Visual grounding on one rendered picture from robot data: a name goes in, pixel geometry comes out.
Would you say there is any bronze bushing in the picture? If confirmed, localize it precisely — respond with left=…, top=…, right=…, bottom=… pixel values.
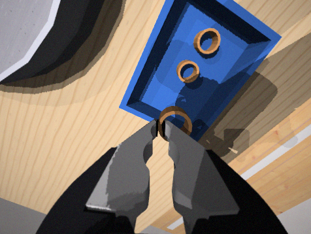
left=193, top=28, right=221, bottom=54
left=176, top=60, right=199, bottom=83
left=158, top=106, right=192, bottom=142

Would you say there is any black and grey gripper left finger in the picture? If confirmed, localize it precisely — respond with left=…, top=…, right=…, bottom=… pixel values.
left=36, top=118, right=159, bottom=234

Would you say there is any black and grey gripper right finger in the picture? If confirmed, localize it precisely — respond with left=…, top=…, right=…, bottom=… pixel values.
left=162, top=119, right=288, bottom=234

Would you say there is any blue open-top crate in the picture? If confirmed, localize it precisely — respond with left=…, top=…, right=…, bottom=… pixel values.
left=119, top=0, right=281, bottom=142

